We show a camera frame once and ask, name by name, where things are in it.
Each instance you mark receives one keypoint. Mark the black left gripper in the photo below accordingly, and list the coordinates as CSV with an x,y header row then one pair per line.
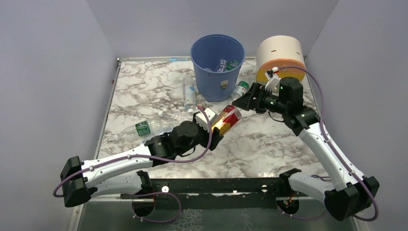
x,y
206,140

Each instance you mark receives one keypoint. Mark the blue plastic bin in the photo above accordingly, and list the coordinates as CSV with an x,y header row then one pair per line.
x,y
217,60

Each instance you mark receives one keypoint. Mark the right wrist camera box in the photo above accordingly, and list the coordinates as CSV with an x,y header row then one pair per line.
x,y
273,78

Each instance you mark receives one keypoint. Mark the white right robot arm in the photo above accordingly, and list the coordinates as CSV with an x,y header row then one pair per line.
x,y
307,125

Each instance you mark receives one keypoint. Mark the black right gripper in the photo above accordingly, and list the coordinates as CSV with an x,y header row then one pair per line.
x,y
258,101

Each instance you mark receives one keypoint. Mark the round pastel drawer cabinet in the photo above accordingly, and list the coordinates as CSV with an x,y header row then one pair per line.
x,y
284,52

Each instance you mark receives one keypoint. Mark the upright-lying bottle blue white label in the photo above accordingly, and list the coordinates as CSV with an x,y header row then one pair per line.
x,y
189,94

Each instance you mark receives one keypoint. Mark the clear bottle dark green label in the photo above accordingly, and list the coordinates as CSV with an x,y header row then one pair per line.
x,y
137,131

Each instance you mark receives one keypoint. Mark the green floral label bottle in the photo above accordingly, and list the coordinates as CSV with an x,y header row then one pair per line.
x,y
231,64

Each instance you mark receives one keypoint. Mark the clear bottle white cap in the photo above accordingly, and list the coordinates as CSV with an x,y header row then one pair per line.
x,y
175,116

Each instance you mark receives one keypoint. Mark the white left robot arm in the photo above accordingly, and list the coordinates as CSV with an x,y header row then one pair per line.
x,y
123,173

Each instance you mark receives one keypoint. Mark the clear bottle white green label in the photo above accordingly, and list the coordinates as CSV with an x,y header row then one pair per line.
x,y
240,90

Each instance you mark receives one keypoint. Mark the bottle purple blue label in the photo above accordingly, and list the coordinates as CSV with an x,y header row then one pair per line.
x,y
161,131

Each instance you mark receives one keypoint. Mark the gold red snack packet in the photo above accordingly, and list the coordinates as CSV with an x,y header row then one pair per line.
x,y
226,119

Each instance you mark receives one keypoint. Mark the black aluminium mounting rail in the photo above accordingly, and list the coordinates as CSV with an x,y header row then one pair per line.
x,y
204,191

